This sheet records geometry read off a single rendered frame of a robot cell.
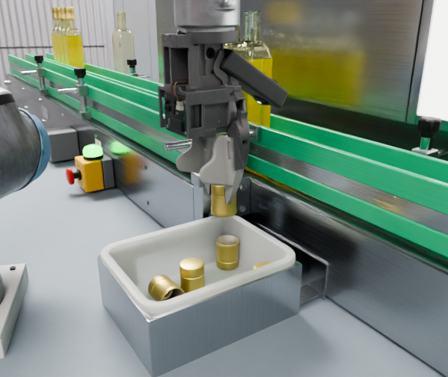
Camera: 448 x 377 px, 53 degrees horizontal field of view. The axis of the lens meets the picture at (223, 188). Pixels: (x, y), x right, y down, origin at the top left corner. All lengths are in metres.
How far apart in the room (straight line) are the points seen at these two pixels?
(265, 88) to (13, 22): 3.60
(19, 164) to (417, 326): 0.55
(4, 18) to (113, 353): 3.67
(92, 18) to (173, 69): 3.51
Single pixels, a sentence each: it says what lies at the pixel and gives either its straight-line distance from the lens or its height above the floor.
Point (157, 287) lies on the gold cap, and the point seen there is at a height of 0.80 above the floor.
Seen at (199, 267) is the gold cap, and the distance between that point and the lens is 0.63.
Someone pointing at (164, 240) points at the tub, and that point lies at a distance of 0.67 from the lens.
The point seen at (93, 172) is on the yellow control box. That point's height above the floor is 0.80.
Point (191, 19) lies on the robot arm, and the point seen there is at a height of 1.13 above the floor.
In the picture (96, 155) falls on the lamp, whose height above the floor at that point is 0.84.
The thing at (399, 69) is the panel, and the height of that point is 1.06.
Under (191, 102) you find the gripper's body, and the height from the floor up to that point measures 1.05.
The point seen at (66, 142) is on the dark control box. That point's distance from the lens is 1.33.
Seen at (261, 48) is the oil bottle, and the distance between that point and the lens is 0.80.
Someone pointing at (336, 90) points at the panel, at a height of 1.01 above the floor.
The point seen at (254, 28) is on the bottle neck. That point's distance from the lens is 0.81.
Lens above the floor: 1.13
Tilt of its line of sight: 21 degrees down
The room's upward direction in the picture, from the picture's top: straight up
